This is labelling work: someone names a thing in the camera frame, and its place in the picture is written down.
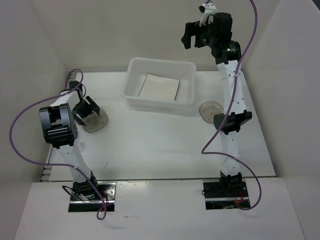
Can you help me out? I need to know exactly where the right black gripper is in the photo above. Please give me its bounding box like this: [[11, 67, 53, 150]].
[[180, 16, 217, 49]]

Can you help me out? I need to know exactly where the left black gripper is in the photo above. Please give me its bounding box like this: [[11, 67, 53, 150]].
[[71, 96, 99, 125]]

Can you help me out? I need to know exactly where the clear glass dish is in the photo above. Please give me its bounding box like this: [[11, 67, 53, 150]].
[[82, 109, 109, 133], [198, 101, 224, 124]]

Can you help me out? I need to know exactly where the square white plate black rim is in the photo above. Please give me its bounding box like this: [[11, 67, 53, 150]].
[[138, 73, 181, 101]]

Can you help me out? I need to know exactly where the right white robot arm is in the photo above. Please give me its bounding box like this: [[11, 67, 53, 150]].
[[181, 12, 253, 197]]

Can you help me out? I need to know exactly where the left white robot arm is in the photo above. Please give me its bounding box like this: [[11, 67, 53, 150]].
[[39, 81, 101, 200]]

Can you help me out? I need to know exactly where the white plastic bin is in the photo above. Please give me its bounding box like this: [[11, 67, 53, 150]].
[[121, 57, 197, 114]]

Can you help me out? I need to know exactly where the clear plastic cup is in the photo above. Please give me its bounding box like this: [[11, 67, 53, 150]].
[[77, 140, 85, 151]]

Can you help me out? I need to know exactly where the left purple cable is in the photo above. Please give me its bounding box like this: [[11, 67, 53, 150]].
[[8, 69, 113, 221]]

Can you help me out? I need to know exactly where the purple cable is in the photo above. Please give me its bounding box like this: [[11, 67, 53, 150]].
[[200, 0, 263, 211], [8, 69, 113, 221]]

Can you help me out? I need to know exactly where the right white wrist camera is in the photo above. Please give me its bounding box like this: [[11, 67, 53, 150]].
[[199, 0, 218, 27]]

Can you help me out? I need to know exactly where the aluminium rail left edge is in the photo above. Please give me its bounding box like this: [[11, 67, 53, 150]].
[[39, 86, 81, 182]]

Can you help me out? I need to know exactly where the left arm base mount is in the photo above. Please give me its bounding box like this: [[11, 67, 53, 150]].
[[68, 181, 117, 213]]

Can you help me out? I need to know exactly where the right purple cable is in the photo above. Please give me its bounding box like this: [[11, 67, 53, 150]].
[[200, 0, 263, 211]]

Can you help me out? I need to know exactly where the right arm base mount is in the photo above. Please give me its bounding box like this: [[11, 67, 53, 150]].
[[201, 179, 251, 210]]

